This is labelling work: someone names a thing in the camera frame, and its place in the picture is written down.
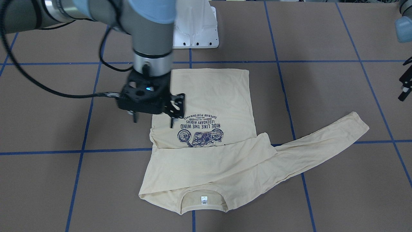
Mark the cream long-sleeve printed shirt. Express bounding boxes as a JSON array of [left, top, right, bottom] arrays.
[[138, 68, 369, 215]]

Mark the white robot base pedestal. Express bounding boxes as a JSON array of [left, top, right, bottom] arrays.
[[173, 0, 219, 49]]

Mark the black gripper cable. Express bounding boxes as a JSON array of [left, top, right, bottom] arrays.
[[0, 19, 134, 99]]

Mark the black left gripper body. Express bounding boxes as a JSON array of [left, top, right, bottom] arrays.
[[399, 57, 412, 94]]

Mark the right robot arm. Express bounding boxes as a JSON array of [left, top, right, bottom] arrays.
[[1, 0, 185, 126]]

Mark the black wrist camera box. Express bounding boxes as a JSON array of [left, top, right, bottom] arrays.
[[115, 87, 164, 115]]

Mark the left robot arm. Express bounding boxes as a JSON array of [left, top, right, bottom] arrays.
[[395, 0, 412, 101]]

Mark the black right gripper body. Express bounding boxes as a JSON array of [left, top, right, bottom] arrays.
[[124, 70, 185, 119]]

